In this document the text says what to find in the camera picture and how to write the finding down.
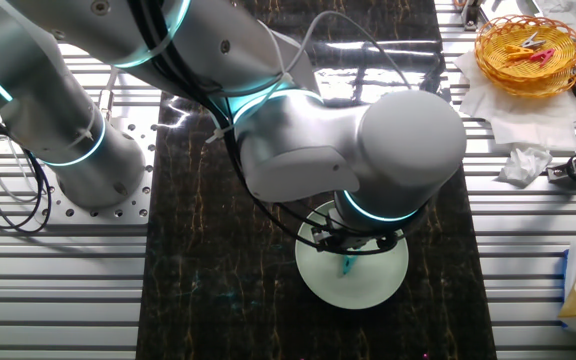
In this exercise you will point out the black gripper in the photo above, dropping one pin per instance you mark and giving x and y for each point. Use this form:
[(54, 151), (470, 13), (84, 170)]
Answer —
[(353, 242)]

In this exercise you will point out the teal plastic clothespin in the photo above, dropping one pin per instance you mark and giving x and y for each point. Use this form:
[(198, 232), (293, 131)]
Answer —
[(348, 265)]

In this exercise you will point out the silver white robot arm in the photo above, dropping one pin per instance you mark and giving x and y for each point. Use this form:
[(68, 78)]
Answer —
[(393, 150)]

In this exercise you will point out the pale green round plate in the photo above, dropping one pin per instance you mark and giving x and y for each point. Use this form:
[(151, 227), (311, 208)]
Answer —
[(358, 290)]

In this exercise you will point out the dark marble pattern mat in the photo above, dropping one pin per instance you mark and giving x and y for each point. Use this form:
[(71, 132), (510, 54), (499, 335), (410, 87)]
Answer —
[(218, 225)]

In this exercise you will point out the crumpled white tissue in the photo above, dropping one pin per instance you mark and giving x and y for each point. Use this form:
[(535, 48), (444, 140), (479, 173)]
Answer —
[(523, 167)]

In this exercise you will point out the orange plastic clothespin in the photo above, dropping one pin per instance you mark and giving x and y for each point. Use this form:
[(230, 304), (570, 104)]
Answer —
[(518, 52)]

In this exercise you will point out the pink plastic clothespin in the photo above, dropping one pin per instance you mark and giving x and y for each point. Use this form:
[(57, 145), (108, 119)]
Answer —
[(543, 56)]

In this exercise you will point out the yellow wicker basket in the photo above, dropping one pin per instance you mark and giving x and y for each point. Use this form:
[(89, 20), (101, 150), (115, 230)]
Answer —
[(563, 75)]

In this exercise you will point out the grey plastic clothespin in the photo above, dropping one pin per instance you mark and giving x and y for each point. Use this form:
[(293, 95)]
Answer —
[(533, 41)]

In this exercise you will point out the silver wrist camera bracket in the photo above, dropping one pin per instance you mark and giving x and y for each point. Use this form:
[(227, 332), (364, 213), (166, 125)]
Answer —
[(324, 225)]

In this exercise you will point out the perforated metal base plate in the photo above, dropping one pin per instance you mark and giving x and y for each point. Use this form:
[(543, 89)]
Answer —
[(133, 210)]

